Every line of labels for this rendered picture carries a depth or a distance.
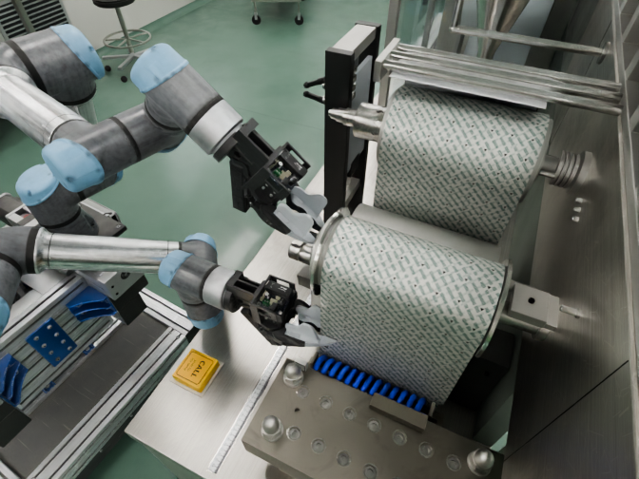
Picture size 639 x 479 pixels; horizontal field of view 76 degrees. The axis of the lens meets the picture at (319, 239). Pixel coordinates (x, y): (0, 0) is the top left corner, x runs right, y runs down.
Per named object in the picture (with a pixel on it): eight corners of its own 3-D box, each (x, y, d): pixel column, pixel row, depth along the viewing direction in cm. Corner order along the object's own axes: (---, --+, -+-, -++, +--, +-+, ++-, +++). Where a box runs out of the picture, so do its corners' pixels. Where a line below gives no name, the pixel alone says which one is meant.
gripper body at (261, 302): (278, 317, 67) (217, 292, 70) (281, 343, 73) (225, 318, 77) (300, 283, 71) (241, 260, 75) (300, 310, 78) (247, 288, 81)
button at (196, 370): (194, 352, 91) (191, 347, 89) (220, 365, 89) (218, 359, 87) (174, 379, 87) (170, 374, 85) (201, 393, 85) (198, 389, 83)
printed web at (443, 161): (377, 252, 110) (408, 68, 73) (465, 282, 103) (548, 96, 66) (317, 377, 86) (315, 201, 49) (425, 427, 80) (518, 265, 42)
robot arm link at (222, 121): (182, 143, 60) (214, 117, 65) (205, 166, 61) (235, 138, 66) (200, 116, 54) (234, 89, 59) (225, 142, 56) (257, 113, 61)
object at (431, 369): (321, 351, 78) (321, 295, 64) (443, 403, 71) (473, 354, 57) (319, 353, 77) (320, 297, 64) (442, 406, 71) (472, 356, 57)
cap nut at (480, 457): (469, 447, 66) (477, 437, 62) (493, 457, 65) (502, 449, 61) (464, 469, 63) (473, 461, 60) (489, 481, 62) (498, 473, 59)
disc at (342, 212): (344, 253, 75) (351, 188, 65) (347, 254, 75) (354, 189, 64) (309, 312, 65) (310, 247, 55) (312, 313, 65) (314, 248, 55)
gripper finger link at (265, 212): (285, 237, 62) (246, 194, 61) (280, 240, 64) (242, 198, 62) (301, 220, 65) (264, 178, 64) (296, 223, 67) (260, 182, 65)
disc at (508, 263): (481, 300, 68) (513, 237, 57) (485, 302, 68) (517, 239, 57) (465, 375, 58) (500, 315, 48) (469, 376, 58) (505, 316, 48)
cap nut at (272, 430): (268, 414, 69) (265, 405, 66) (287, 424, 68) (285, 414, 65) (257, 435, 67) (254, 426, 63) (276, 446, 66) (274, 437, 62)
